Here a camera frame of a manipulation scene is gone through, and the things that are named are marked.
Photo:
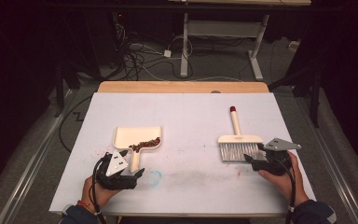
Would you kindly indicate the black metal stand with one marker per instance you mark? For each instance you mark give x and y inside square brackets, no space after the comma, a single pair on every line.
[315,93]

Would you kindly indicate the white table cover board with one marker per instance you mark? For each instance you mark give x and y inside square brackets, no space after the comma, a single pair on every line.
[192,118]

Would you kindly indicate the cream hand brush red tip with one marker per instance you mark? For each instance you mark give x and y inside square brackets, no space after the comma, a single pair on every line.
[239,139]

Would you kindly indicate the brown coffee beans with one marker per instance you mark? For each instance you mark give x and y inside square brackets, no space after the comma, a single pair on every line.
[146,144]

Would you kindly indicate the person's left hand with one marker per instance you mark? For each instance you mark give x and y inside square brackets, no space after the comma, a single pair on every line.
[101,194]

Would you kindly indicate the wooden table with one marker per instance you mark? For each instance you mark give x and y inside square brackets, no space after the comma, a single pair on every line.
[183,87]

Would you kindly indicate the cream plastic dustpan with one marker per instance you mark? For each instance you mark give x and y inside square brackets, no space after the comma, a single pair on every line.
[133,133]

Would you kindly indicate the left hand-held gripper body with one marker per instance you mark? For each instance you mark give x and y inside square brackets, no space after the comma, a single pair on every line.
[116,174]

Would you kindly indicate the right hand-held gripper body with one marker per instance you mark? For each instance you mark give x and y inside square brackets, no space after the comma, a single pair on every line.
[276,160]

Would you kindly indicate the scattered pink crumbs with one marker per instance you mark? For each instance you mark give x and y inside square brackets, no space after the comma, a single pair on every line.
[99,153]

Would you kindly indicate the white power adapter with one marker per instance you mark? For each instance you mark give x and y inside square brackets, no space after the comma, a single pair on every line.
[167,53]

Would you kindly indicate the metal floor rail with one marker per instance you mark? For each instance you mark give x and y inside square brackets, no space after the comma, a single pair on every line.
[332,161]
[28,174]

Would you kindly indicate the white-legged desk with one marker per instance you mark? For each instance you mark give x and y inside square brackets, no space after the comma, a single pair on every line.
[185,46]

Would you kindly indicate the person's right hand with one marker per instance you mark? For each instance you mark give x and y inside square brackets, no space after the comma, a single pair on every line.
[281,185]

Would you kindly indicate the small white box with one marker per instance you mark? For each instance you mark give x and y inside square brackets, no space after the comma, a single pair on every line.
[293,45]

